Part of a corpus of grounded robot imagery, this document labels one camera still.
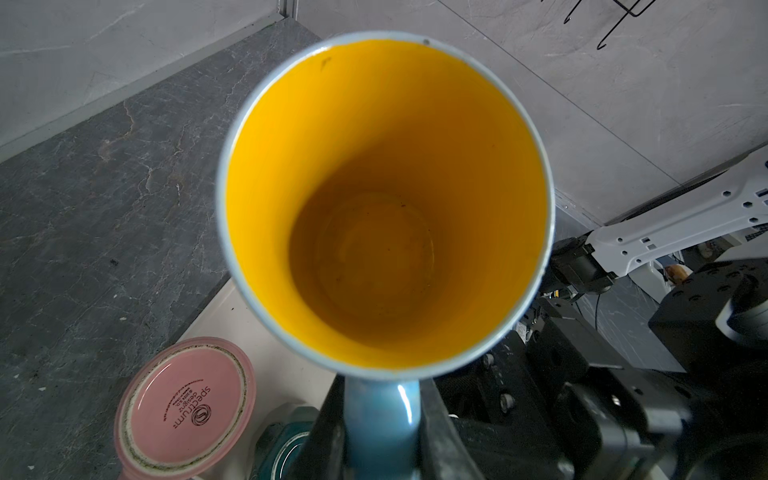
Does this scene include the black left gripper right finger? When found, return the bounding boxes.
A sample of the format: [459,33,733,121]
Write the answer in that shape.
[419,379,484,479]

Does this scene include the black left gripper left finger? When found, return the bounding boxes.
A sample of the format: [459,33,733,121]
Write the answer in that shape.
[287,375,346,480]

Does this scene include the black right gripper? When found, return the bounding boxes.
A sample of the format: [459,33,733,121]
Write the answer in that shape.
[436,299,691,479]

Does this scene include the pink ghost print mug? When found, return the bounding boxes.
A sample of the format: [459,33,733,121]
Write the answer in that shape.
[114,337,256,479]

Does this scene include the blue mug yellow inside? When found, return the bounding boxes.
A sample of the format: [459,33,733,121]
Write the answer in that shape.
[215,31,555,479]

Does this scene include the dark green mug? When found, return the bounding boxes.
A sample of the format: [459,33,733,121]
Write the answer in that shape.
[249,403,319,480]

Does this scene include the beige plastic tray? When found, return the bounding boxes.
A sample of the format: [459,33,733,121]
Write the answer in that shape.
[179,279,335,479]

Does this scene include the black wire hook rack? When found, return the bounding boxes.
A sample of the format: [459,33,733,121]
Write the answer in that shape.
[561,0,657,51]

